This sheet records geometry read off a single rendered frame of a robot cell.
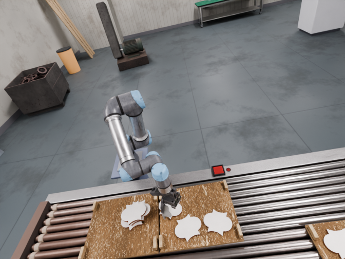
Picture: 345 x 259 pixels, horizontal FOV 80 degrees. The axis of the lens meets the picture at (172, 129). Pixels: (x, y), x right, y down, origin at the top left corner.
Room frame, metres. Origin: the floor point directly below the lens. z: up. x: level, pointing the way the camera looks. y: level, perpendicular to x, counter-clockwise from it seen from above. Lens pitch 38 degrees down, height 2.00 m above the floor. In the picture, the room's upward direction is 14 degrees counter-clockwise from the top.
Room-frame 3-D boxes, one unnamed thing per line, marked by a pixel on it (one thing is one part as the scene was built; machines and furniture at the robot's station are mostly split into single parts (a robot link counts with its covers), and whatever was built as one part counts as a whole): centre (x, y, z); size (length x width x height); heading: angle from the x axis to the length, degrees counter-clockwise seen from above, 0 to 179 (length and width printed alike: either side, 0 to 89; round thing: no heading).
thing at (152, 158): (0.75, 0.15, 1.24); 0.11 x 0.11 x 0.08; 13
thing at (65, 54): (6.79, 2.56, 0.36); 0.45 x 0.45 x 0.71
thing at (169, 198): (0.65, 0.10, 1.08); 0.09 x 0.08 x 0.12; 52
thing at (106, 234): (0.65, 0.40, 0.93); 0.41 x 0.35 x 0.02; 84
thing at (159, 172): (0.66, 0.11, 1.24); 0.09 x 0.08 x 0.11; 13
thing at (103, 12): (6.19, 0.65, 0.82); 1.01 x 0.97 x 1.64; 86
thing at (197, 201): (0.60, -0.01, 0.93); 0.41 x 0.35 x 0.02; 84
